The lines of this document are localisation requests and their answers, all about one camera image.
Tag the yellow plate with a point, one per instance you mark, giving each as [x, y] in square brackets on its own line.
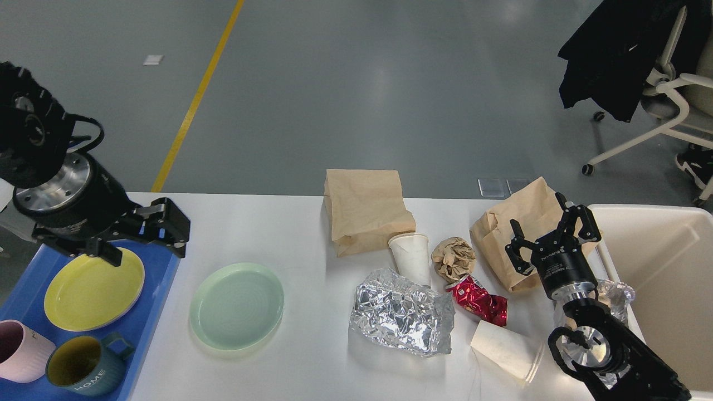
[89, 293]

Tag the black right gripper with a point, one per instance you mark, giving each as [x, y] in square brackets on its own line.
[558, 256]

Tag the crumpled brown paper ball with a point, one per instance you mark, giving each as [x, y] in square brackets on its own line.
[454, 259]

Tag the pink mug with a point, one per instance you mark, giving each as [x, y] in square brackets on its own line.
[24, 352]

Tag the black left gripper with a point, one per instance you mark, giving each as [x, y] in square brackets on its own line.
[83, 200]

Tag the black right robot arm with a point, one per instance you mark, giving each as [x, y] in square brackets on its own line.
[654, 379]

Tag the flat brown paper bag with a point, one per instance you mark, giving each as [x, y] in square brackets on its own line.
[365, 209]

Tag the crushed red can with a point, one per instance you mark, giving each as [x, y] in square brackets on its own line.
[471, 295]

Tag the green plate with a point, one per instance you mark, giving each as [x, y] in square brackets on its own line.
[236, 307]

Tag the dark teal mug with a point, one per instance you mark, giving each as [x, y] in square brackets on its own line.
[89, 366]

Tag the lying white paper cup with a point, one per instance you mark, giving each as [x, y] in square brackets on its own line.
[517, 354]

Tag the white side table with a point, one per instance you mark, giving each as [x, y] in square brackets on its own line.
[6, 194]

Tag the white office chair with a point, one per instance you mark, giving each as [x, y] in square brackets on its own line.
[681, 105]

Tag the upright white paper cup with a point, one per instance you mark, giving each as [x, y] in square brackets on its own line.
[410, 251]

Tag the crumpled aluminium foil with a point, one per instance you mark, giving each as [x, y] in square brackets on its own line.
[394, 312]

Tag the foil with brown paper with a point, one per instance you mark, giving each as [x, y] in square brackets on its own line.
[618, 298]

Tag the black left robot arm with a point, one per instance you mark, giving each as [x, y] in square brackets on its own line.
[37, 134]

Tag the crumpled brown paper bag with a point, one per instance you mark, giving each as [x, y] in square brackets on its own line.
[538, 212]

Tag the beige plastic bin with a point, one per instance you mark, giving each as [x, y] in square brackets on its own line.
[665, 254]

